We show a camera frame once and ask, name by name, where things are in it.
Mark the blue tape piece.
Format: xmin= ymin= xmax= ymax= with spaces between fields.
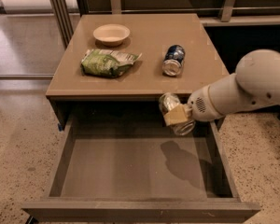
xmin=57 ymin=123 xmax=63 ymax=132

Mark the green white 7up can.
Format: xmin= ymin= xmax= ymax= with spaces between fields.
xmin=159 ymin=92 xmax=195 ymax=136

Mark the beige paper bowl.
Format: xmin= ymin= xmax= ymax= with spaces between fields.
xmin=93 ymin=24 xmax=130 ymax=47

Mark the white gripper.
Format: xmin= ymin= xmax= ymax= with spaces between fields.
xmin=163 ymin=85 xmax=223 ymax=126

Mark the blue pepsi can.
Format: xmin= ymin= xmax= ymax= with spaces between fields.
xmin=162 ymin=45 xmax=186 ymax=77

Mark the grey cabinet with counter top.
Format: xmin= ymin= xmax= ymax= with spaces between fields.
xmin=46 ymin=14 xmax=228 ymax=125

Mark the open grey top drawer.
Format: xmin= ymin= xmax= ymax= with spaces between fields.
xmin=22 ymin=119 xmax=260 ymax=224

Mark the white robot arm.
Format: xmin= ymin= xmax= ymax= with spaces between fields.
xmin=160 ymin=49 xmax=280 ymax=126

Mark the metal railing frame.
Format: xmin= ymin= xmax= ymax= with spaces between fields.
xmin=50 ymin=0 xmax=280 ymax=48

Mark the green chip bag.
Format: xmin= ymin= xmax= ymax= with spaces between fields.
xmin=80 ymin=49 xmax=141 ymax=78

